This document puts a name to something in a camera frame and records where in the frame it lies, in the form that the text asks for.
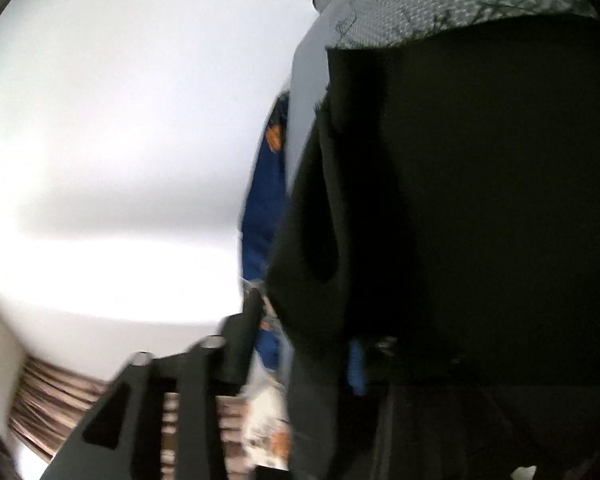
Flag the blue cloth with orange print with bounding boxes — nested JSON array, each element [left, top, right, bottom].
[[237, 92, 292, 372]]

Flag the white orange printed cloth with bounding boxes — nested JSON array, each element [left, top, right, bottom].
[[241, 384, 292, 472]]

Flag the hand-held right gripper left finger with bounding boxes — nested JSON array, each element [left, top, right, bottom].
[[45, 296, 267, 480]]

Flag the brown striped cloth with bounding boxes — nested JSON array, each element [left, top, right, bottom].
[[7, 354, 253, 480]]

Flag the black pants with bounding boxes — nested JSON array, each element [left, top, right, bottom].
[[267, 14, 600, 480]]

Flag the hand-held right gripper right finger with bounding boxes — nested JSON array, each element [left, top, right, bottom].
[[347, 340, 370, 394]]

